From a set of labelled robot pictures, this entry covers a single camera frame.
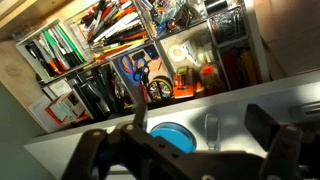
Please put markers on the white paper pad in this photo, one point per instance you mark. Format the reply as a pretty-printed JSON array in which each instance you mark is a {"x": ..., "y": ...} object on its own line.
[{"x": 41, "y": 115}]

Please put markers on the clear tray of binder clips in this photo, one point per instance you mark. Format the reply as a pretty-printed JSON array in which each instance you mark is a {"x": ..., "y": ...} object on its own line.
[{"x": 228, "y": 25}]

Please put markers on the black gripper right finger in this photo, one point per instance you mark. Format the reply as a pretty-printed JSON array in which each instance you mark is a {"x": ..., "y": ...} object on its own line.
[{"x": 261, "y": 126}]

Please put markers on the red and yellow sticks bundle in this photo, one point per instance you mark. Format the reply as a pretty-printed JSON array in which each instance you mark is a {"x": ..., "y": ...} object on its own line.
[{"x": 241, "y": 66}]

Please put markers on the clear tray of markers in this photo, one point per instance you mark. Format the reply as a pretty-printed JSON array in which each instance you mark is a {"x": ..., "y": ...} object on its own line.
[{"x": 55, "y": 50}]

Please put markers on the white supply drawer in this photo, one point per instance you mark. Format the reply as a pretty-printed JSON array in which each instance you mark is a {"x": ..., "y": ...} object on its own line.
[{"x": 256, "y": 43}]

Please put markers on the clear tray of pens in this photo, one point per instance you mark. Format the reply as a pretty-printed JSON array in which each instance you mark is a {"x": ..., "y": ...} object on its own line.
[{"x": 113, "y": 28}]

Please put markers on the clear tray of mixed supplies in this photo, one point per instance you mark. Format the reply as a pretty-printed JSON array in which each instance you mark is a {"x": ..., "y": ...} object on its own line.
[{"x": 173, "y": 15}]

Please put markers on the blue round bowl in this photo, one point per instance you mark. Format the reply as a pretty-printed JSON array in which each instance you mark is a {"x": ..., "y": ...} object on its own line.
[{"x": 173, "y": 137}]

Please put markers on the white and orange box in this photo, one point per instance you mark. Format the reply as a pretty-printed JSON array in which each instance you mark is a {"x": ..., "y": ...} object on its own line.
[{"x": 66, "y": 108}]

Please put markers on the clear drinking glass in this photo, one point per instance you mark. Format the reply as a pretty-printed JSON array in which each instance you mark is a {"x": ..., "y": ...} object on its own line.
[{"x": 212, "y": 131}]

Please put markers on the black tape roll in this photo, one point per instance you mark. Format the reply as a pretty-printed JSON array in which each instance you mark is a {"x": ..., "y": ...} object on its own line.
[{"x": 215, "y": 5}]

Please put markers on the black stapler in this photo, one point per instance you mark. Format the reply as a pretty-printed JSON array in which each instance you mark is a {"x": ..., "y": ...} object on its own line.
[{"x": 91, "y": 98}]

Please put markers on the white tape roll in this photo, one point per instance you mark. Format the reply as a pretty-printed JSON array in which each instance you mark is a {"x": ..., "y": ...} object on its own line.
[{"x": 177, "y": 53}]

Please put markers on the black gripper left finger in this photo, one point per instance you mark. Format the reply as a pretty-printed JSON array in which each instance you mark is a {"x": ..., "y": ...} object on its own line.
[{"x": 140, "y": 116}]

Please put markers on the orange and green small box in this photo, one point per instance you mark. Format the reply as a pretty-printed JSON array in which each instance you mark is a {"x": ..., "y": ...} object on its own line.
[{"x": 208, "y": 76}]

